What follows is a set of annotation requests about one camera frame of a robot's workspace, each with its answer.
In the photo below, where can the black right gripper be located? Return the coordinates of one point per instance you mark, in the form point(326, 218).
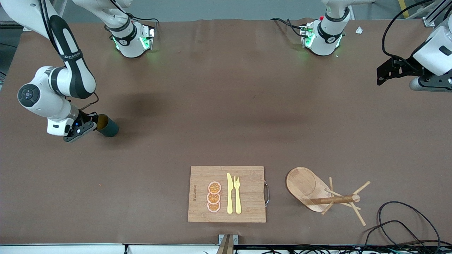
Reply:
point(85, 118)

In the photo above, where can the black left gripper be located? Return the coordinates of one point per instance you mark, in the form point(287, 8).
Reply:
point(410, 70)

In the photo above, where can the dark teal ribbed cup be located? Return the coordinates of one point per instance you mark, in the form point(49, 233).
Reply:
point(110, 128)

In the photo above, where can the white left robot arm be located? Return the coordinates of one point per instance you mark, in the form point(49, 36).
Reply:
point(436, 49)

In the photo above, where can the small white paper scrap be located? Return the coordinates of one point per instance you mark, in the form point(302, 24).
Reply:
point(359, 30)

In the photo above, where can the orange slice toy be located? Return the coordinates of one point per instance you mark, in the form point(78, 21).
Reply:
point(213, 207)
point(214, 187)
point(213, 198)

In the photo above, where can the wooden mug tree rack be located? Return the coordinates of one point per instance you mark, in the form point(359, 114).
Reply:
point(300, 183)

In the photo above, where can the yellow plastic knife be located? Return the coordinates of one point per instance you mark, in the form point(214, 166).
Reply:
point(230, 197)

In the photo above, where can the yellow plastic fork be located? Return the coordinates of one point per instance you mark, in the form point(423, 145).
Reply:
point(237, 197)

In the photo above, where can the metal table edge bracket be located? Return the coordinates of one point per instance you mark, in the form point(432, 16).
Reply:
point(227, 243)

